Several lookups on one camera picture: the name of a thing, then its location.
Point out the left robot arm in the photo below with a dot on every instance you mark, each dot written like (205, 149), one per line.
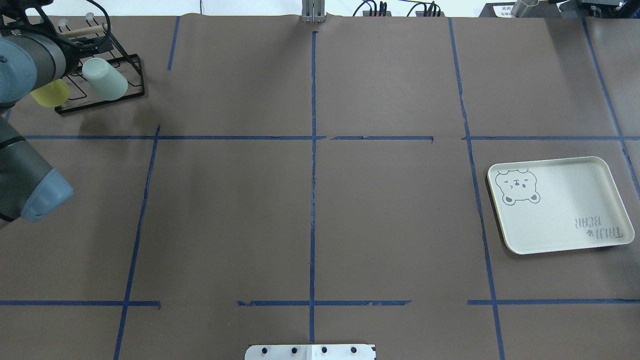
(31, 187)

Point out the black wire cup rack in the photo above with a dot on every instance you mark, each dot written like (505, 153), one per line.
(83, 96)

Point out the silver metal cylinder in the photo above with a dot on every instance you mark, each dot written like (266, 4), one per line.
(523, 8)

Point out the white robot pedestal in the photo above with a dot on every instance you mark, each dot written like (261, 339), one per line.
(311, 352)

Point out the aluminium frame post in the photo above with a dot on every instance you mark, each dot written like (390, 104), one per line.
(313, 11)

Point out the yellow cup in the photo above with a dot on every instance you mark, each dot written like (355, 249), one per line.
(51, 95)

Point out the light green cup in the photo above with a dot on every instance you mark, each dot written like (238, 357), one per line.
(109, 84)

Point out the cream bear tray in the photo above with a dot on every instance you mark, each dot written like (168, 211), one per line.
(558, 205)

